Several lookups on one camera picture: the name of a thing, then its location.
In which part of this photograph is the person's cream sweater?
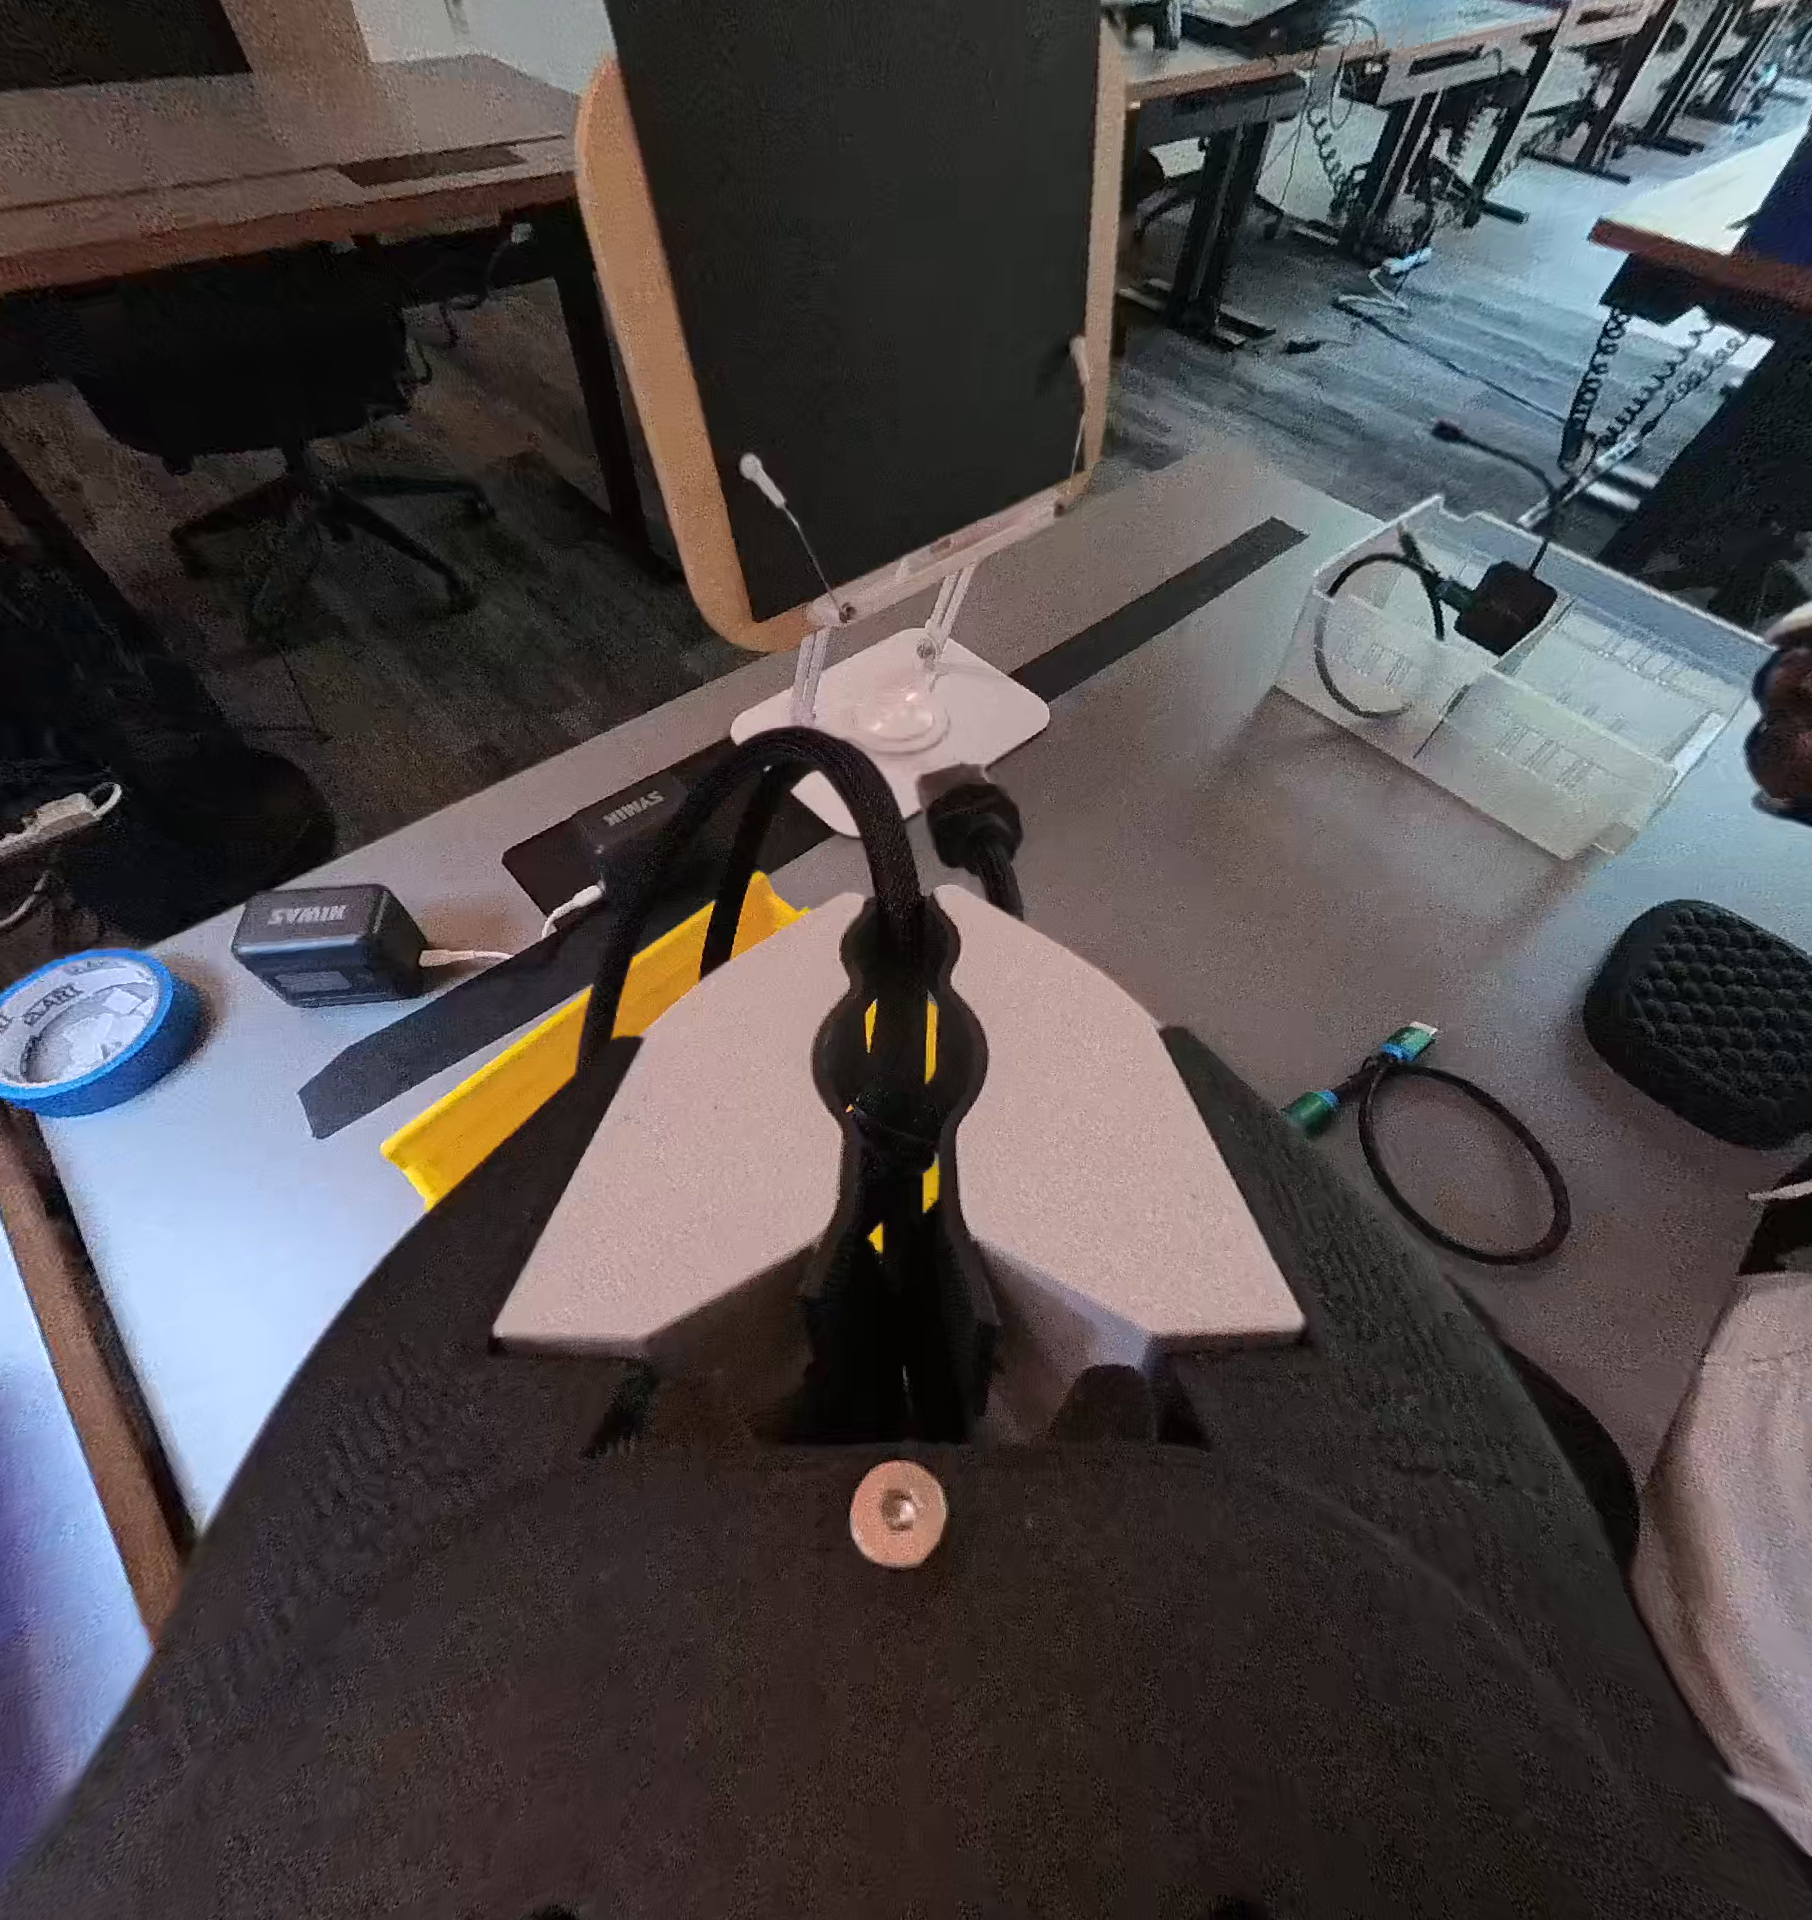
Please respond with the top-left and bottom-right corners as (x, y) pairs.
(1635, 1162), (1812, 1900)

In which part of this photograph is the grey desk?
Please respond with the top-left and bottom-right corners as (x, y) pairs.
(33, 449), (1812, 1532)

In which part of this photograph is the black braided HDMI cable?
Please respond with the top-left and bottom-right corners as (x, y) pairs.
(1312, 527), (1467, 725)
(1280, 1023), (1570, 1264)

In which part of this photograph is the black board on stand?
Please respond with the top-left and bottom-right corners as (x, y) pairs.
(576, 0), (1127, 652)

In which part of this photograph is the small black power box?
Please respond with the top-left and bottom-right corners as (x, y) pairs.
(233, 886), (428, 1007)
(563, 765), (705, 901)

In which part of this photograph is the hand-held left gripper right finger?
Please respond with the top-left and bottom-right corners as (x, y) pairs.
(927, 886), (1307, 1431)

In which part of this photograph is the wooden office table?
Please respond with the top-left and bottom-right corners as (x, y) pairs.
(0, 56), (654, 579)
(1587, 129), (1812, 588)

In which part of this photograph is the white power strip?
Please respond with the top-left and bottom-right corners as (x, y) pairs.
(0, 781), (123, 890)

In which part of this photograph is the silver HDMI splitter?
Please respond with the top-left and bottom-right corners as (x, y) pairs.
(576, 729), (1028, 1445)

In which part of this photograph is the clear plastic bin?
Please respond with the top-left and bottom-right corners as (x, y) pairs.
(1273, 496), (1771, 858)

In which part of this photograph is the blue and white tape roll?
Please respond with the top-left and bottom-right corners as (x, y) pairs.
(0, 947), (205, 1120)

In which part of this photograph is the white charging cable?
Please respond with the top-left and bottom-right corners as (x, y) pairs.
(418, 883), (609, 967)

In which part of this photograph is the yellow plastic bin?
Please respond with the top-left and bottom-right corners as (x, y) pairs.
(378, 871), (945, 1254)

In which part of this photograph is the black office chair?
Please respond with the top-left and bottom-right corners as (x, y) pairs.
(33, 246), (495, 632)

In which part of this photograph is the grey office table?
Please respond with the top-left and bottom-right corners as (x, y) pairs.
(1123, 0), (1582, 351)

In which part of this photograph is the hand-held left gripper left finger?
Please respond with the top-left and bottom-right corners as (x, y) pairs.
(491, 890), (885, 1431)

